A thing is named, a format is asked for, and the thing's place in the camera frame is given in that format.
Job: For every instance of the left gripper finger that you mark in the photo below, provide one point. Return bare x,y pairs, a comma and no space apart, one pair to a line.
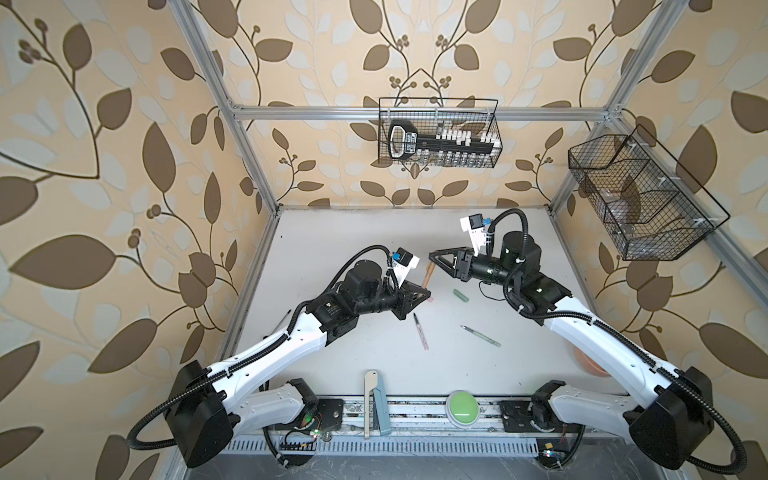
405,307
413,292

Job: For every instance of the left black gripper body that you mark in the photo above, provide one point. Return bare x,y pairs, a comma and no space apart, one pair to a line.
382,299

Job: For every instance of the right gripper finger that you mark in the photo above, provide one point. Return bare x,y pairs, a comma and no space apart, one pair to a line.
453,252
449,263

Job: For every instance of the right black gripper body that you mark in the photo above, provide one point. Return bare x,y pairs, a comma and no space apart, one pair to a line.
485,270

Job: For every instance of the brown pen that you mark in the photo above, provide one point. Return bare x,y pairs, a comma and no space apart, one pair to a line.
428,274

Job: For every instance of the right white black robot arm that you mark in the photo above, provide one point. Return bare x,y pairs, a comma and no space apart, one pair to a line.
667,413

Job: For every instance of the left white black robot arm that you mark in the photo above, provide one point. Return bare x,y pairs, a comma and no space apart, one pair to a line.
313,325

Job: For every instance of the green pen cap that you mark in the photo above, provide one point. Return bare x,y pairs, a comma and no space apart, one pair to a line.
461,295

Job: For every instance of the pink pen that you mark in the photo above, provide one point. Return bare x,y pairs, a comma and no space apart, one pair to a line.
421,333

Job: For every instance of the green pen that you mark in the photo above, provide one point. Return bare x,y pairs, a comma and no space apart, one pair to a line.
481,336

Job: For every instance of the green round button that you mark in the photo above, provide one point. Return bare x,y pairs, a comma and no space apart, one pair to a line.
462,409

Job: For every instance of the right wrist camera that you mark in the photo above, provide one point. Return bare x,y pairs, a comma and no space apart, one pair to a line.
477,227

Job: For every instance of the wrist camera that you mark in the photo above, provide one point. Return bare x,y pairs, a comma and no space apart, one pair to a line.
477,227
402,262

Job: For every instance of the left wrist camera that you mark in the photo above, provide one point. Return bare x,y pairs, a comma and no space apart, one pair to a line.
402,262

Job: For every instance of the black socket set rail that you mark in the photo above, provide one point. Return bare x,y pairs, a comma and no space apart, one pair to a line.
404,140

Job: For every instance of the rear black wire basket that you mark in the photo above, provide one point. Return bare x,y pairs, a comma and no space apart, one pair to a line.
475,114

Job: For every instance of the side black wire basket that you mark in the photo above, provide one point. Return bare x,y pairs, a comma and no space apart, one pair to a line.
652,206

